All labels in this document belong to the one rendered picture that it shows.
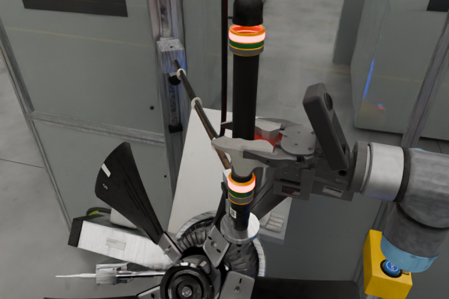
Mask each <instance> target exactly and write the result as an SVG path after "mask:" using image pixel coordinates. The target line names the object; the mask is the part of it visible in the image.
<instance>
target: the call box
mask: <svg viewBox="0 0 449 299"><path fill-rule="evenodd" d="M381 239H382V232H379V231H376V230H369V232H368V235H367V238H366V240H365V244H364V246H363V273H364V292H365V293H366V294H369V295H372V296H377V297H380V298H385V299H405V298H406V296H407V295H408V292H409V291H410V289H411V287H412V277H411V272H410V275H405V274H402V269H400V272H399V274H398V275H395V276H393V275H391V274H388V273H387V272H386V271H385V270H384V267H383V265H384V262H385V261H386V260H387V259H386V258H385V256H384V255H383V253H382V251H381V248H380V242H381Z"/></svg>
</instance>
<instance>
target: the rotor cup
mask: <svg viewBox="0 0 449 299"><path fill-rule="evenodd" d="M203 245H204V244H195V245H193V246H191V247H189V248H187V249H185V250H184V251H183V252H182V253H183V255H182V257H181V258H180V259H179V261H177V263H175V264H174V265H172V266H171V267H169V269H167V271H166V272H165V274H164V275H163V277H162V280H161V283H160V299H215V297H216V296H217V294H218V293H219V295H218V298H217V299H219V298H220V293H221V291H222V287H223V285H224V282H225V279H226V276H227V273H228V272H229V271H233V269H232V266H231V263H230V262H229V259H228V258H227V257H226V256H225V257H224V259H223V261H222V263H221V265H220V266H219V268H218V269H216V268H215V267H214V266H213V265H212V262H211V261H210V260H209V258H208V256H207V255H206V253H205V251H204V250H203ZM203 261H205V262H206V264H205V265H204V266H201V265H200V264H201V263H202V262H203ZM186 286H187V287H189V288H190V289H191V291H192V294H191V295H190V296H189V297H187V298H186V297H184V296H183V295H182V289H183V288H184V287H186Z"/></svg>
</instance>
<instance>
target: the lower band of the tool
mask: <svg viewBox="0 0 449 299"><path fill-rule="evenodd" d="M252 175H253V177H252V179H251V180H250V181H249V182H246V183H238V182H235V181H234V180H233V179H232V178H231V172H230V173H229V182H230V183H231V184H233V185H235V186H238V187H245V186H249V185H251V184H252V183H253V182H254V180H255V175H254V173H252ZM231 202H233V201H231ZM233 203H234V202H233ZM248 203H250V202H248ZM248 203H245V204H248ZM235 204H237V203H235ZM238 205H244V204H238Z"/></svg>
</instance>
